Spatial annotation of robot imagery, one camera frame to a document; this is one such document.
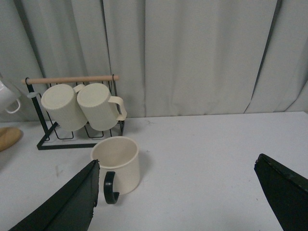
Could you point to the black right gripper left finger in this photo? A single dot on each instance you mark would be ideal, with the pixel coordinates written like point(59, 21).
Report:
point(70, 208)

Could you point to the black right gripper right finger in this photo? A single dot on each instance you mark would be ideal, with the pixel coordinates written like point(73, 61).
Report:
point(286, 192)

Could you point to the cream mug with black handle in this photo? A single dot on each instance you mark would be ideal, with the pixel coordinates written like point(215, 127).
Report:
point(119, 166)

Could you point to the wooden board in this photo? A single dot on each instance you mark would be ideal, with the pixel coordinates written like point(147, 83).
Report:
point(8, 137)

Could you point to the cream mug right on rack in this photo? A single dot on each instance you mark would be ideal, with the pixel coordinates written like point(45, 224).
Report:
point(102, 110)

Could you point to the cream mug on rack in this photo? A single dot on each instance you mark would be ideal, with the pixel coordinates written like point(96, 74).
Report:
point(60, 101)
point(102, 110)

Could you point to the cream mug left on rack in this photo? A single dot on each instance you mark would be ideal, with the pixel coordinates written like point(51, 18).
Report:
point(60, 101)

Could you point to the white ceramic pitcher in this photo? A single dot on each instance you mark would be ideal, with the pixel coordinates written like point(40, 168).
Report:
point(8, 95)

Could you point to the grey curtain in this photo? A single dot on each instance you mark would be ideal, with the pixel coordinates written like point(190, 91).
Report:
point(173, 57)

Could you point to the black wire mug rack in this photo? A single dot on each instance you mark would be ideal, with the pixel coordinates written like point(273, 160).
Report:
point(82, 138)

